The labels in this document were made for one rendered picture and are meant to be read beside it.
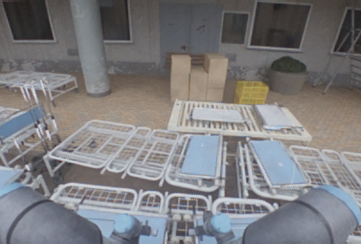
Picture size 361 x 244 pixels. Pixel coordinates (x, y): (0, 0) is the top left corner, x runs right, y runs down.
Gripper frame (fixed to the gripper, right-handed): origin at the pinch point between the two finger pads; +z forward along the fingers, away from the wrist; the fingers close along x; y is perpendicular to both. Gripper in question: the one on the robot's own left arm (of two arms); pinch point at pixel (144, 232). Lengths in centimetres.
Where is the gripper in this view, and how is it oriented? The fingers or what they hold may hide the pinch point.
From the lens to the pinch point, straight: 132.1
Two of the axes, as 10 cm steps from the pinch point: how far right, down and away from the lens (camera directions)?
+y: 1.0, -7.9, 6.0
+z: 1.4, 6.1, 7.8
